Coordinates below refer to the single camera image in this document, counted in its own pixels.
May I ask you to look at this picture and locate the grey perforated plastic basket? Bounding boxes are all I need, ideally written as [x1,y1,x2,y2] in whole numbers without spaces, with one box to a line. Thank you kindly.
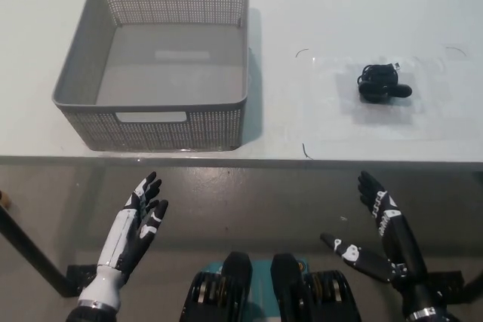
[51,0,251,152]

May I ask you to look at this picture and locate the black floor plate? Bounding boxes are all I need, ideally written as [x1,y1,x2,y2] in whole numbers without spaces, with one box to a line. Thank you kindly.
[425,270,466,300]
[66,263,100,296]

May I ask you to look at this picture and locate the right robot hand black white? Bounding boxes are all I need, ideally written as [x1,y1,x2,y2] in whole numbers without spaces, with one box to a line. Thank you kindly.
[319,170,430,284]

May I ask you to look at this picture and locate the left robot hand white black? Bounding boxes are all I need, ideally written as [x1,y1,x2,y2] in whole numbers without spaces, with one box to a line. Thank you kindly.
[96,171,170,284]

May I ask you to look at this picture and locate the black metal table leg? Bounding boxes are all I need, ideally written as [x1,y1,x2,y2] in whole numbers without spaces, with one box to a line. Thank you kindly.
[0,201,78,299]
[463,274,483,295]

